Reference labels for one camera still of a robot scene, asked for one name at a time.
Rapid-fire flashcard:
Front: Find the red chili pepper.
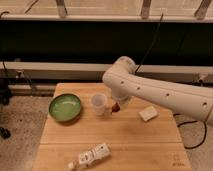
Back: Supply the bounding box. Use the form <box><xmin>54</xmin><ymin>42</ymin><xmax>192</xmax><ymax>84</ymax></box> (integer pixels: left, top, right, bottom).
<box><xmin>111</xmin><ymin>103</ymin><xmax>120</xmax><ymax>113</ymax></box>

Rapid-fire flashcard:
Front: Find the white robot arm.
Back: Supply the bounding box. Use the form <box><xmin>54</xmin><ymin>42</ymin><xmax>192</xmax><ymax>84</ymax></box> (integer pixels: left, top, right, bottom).
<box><xmin>102</xmin><ymin>56</ymin><xmax>213</xmax><ymax>127</ymax></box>

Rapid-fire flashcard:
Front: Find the white ceramic cup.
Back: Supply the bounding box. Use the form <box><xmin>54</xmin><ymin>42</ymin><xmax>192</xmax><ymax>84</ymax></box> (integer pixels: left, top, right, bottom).
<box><xmin>90</xmin><ymin>93</ymin><xmax>107</xmax><ymax>116</ymax></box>

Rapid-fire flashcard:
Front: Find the green ceramic bowl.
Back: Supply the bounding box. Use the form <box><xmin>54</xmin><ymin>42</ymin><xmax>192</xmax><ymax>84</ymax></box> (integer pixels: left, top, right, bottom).
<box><xmin>49</xmin><ymin>93</ymin><xmax>82</xmax><ymax>122</ymax></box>

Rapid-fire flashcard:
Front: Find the black object on floor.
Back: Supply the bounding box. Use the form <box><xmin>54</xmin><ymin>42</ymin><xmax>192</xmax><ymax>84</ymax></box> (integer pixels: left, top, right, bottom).
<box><xmin>0</xmin><ymin>127</ymin><xmax>11</xmax><ymax>139</ymax></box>

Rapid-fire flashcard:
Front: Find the black floor cable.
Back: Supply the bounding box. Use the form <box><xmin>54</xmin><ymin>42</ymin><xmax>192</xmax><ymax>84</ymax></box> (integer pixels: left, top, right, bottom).
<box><xmin>173</xmin><ymin>113</ymin><xmax>208</xmax><ymax>150</ymax></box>

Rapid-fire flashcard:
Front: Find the black hanging cable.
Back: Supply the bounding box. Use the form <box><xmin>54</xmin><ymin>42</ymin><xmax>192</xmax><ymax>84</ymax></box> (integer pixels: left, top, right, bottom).
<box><xmin>134</xmin><ymin>13</ymin><xmax>165</xmax><ymax>75</ymax></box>

